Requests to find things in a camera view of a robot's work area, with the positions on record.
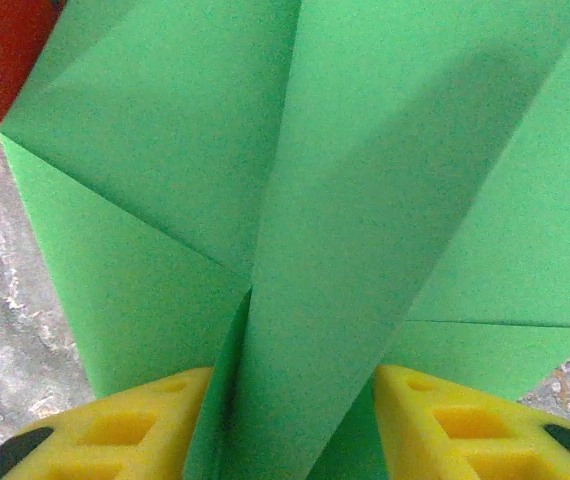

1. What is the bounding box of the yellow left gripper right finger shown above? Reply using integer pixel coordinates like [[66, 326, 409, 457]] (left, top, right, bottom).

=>
[[373, 363, 570, 480]]

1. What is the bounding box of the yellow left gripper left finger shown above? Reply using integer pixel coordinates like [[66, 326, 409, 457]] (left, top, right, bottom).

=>
[[0, 367, 215, 480]]

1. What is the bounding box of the small red block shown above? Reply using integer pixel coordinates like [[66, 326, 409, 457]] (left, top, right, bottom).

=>
[[0, 0, 66, 124]]

